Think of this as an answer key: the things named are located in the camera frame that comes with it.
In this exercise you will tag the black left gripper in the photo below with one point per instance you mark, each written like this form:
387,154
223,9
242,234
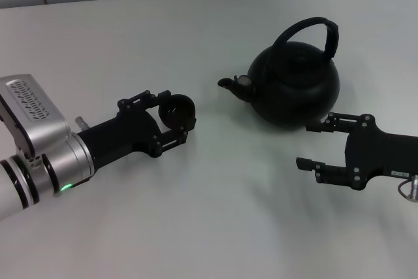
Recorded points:
130,132

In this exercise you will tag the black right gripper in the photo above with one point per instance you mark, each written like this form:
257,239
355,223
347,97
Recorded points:
375,151

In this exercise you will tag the small black teacup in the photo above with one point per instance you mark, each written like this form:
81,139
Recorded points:
178,110

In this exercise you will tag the black round teapot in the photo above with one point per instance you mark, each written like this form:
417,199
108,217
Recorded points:
294,92

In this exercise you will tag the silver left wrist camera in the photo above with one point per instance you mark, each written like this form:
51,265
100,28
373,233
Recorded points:
29,106

